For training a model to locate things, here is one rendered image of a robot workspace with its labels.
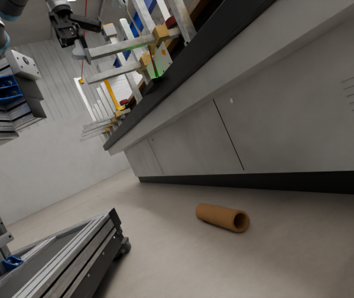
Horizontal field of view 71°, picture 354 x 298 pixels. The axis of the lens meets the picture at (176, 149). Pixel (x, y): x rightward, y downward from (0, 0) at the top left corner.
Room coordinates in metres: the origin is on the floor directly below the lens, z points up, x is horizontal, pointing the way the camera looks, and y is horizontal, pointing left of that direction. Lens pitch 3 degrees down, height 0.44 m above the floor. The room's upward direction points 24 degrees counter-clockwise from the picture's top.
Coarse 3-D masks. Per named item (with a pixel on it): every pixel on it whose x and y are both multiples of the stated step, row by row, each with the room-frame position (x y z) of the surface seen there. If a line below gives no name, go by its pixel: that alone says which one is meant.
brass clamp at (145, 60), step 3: (147, 54) 1.28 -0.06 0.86; (141, 57) 1.26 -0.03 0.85; (144, 57) 1.27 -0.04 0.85; (147, 57) 1.27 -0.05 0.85; (150, 57) 1.28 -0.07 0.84; (141, 60) 1.28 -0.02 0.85; (144, 60) 1.27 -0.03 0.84; (147, 60) 1.27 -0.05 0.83; (150, 60) 1.28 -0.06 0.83; (141, 63) 1.29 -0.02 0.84; (144, 63) 1.26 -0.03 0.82; (147, 63) 1.27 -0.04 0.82; (144, 66) 1.28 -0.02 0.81; (141, 69) 1.32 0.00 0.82; (144, 69) 1.32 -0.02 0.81; (138, 72) 1.38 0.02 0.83; (141, 72) 1.35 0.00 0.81
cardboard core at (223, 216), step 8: (200, 208) 1.13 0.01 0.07; (208, 208) 1.07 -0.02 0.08; (216, 208) 1.02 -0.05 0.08; (224, 208) 0.99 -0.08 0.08; (200, 216) 1.12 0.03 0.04; (208, 216) 1.05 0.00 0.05; (216, 216) 0.99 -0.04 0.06; (224, 216) 0.94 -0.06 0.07; (232, 216) 0.89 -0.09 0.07; (240, 216) 0.95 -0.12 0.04; (248, 216) 0.92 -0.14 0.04; (216, 224) 1.01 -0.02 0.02; (224, 224) 0.94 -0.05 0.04; (232, 224) 0.89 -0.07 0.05; (240, 224) 0.94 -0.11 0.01; (248, 224) 0.91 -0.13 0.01
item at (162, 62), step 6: (162, 42) 1.03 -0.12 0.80; (162, 48) 1.05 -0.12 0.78; (156, 54) 1.12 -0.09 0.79; (162, 54) 1.07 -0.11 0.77; (168, 54) 1.02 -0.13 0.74; (156, 60) 1.14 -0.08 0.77; (162, 60) 1.09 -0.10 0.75; (168, 60) 1.04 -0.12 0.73; (150, 66) 1.21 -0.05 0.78; (156, 66) 1.16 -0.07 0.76; (162, 66) 1.11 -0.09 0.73; (168, 66) 1.06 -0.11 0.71; (150, 72) 1.24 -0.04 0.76; (162, 72) 1.13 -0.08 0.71
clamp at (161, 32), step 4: (164, 24) 1.05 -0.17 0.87; (156, 28) 1.03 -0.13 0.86; (160, 28) 1.04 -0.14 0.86; (164, 28) 1.05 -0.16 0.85; (152, 32) 1.07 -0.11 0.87; (156, 32) 1.04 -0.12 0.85; (160, 32) 1.04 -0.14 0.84; (164, 32) 1.04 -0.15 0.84; (156, 36) 1.05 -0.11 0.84; (160, 36) 1.03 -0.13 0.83; (164, 36) 1.04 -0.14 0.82; (168, 36) 1.06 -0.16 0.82; (156, 40) 1.07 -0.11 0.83; (160, 40) 1.06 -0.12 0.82; (164, 40) 1.08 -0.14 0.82; (152, 44) 1.11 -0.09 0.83; (156, 44) 1.09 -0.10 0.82; (160, 44) 1.11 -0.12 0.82; (152, 48) 1.12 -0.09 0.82
